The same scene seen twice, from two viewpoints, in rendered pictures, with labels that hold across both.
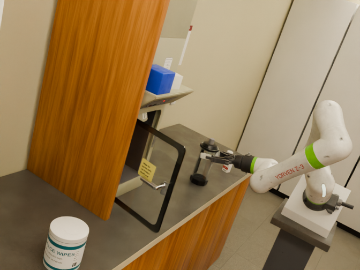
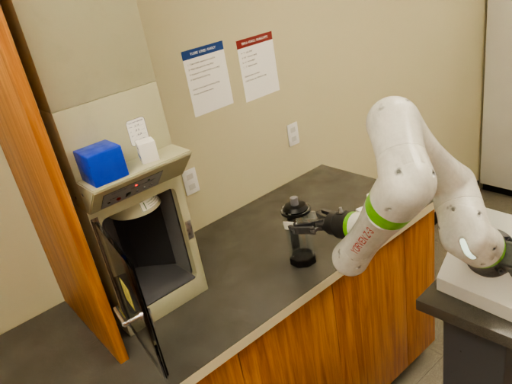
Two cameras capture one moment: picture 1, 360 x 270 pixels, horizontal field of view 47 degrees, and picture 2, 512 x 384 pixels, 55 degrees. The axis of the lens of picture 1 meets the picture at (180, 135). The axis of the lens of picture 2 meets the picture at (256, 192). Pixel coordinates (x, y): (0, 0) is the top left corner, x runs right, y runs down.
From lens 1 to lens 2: 1.10 m
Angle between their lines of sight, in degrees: 27
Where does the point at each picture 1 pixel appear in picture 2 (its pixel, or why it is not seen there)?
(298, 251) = (484, 349)
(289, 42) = not seen: outside the picture
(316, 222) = (494, 299)
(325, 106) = (374, 113)
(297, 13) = not seen: outside the picture
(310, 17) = not seen: outside the picture
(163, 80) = (95, 165)
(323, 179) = (461, 229)
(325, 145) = (379, 190)
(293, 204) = (451, 272)
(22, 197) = (35, 347)
